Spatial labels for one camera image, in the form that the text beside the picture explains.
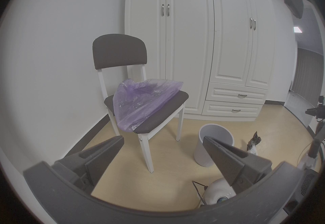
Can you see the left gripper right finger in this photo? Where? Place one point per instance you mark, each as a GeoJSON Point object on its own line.
{"type": "Point", "coordinates": [228, 164]}

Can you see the black plastic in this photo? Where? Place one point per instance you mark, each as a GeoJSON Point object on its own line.
{"type": "Point", "coordinates": [254, 140]}

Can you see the white chair grey cushions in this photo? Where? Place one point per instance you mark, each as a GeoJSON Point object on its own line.
{"type": "Point", "coordinates": [119, 51]}

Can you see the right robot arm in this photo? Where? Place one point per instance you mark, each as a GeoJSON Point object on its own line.
{"type": "Point", "coordinates": [315, 149]}

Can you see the white wardrobe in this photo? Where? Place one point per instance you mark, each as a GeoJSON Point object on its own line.
{"type": "Point", "coordinates": [188, 40]}

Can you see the white trash bin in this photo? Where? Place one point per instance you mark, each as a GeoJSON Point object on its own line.
{"type": "Point", "coordinates": [203, 151]}

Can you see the purple plastic bag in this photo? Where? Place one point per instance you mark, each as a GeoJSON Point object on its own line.
{"type": "Point", "coordinates": [137, 106]}

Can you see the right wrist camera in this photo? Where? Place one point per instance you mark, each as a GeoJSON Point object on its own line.
{"type": "Point", "coordinates": [322, 99]}

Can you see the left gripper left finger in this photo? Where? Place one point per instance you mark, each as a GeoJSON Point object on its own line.
{"type": "Point", "coordinates": [101, 159]}

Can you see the white printed wrapper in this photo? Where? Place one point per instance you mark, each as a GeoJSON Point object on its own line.
{"type": "Point", "coordinates": [253, 151]}

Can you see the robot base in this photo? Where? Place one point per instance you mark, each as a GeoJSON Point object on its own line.
{"type": "Point", "coordinates": [218, 190]}

